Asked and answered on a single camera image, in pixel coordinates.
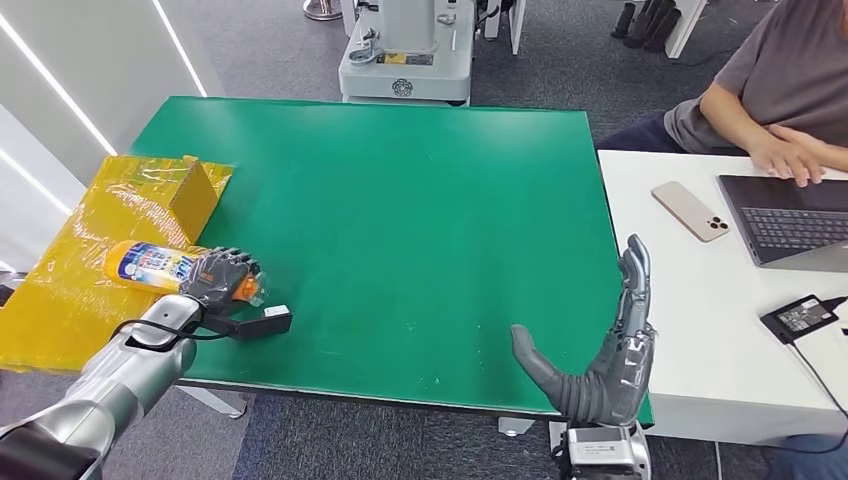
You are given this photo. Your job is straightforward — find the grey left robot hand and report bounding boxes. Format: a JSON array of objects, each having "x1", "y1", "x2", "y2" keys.
[{"x1": 178, "y1": 247, "x2": 263, "y2": 316}]

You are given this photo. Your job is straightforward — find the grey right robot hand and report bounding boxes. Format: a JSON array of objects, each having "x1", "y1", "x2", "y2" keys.
[{"x1": 510, "y1": 233, "x2": 657, "y2": 427}]

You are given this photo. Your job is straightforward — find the orange plastic bottle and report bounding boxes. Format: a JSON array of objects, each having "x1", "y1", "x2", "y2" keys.
[{"x1": 103, "y1": 240, "x2": 272, "y2": 307}]

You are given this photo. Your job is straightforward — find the white desk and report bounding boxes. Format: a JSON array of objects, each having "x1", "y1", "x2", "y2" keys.
[{"x1": 597, "y1": 150, "x2": 848, "y2": 446}]

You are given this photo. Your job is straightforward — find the white table foot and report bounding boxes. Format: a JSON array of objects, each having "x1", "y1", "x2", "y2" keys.
[{"x1": 496, "y1": 415, "x2": 537, "y2": 439}]

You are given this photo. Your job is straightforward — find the yellow taped cardboard box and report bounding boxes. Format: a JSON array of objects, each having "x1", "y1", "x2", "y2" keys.
[{"x1": 0, "y1": 155, "x2": 234, "y2": 376}]

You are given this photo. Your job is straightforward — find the beige smartphone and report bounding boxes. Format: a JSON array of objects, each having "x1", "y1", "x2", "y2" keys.
[{"x1": 650, "y1": 181, "x2": 730, "y2": 244}]

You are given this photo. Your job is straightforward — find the green top table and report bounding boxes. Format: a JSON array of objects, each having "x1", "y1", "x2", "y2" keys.
[{"x1": 123, "y1": 96, "x2": 656, "y2": 427}]

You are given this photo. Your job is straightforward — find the black power adapter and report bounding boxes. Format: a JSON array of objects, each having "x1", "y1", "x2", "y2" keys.
[{"x1": 759, "y1": 295, "x2": 840, "y2": 346}]

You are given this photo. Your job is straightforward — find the dark grey laptop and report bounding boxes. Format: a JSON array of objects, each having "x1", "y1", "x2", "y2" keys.
[{"x1": 717, "y1": 174, "x2": 848, "y2": 274}]

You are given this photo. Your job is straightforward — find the person's hand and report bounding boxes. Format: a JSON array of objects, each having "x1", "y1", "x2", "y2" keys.
[{"x1": 748, "y1": 124, "x2": 829, "y2": 188}]

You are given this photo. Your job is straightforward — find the chrome stand base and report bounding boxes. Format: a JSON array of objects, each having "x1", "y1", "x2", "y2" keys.
[{"x1": 303, "y1": 0, "x2": 344, "y2": 23}]

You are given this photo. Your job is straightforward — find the person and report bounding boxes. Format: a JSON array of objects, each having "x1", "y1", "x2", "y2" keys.
[{"x1": 596, "y1": 0, "x2": 848, "y2": 188}]

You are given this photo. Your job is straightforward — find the black boots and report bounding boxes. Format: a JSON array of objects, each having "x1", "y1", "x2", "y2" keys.
[{"x1": 610, "y1": 0, "x2": 684, "y2": 54}]

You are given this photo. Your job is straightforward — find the white furniture panel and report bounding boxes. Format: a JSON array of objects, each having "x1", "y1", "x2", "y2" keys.
[{"x1": 664, "y1": 0, "x2": 709, "y2": 61}]

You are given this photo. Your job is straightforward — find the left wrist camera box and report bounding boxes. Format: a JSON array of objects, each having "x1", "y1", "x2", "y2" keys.
[{"x1": 215, "y1": 304, "x2": 294, "y2": 342}]

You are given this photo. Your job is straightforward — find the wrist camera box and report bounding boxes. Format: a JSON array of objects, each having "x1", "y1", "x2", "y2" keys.
[
  {"x1": 566, "y1": 425, "x2": 639, "y2": 473},
  {"x1": 215, "y1": 304, "x2": 294, "y2": 342}
]

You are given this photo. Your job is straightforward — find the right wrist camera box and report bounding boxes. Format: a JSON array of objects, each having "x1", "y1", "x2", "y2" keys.
[{"x1": 566, "y1": 425, "x2": 639, "y2": 473}]

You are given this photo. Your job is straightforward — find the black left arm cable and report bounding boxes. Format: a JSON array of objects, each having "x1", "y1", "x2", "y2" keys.
[{"x1": 111, "y1": 319, "x2": 230, "y2": 352}]

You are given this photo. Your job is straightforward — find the black adapter cable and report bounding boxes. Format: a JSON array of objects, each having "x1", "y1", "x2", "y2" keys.
[{"x1": 786, "y1": 296, "x2": 848, "y2": 458}]

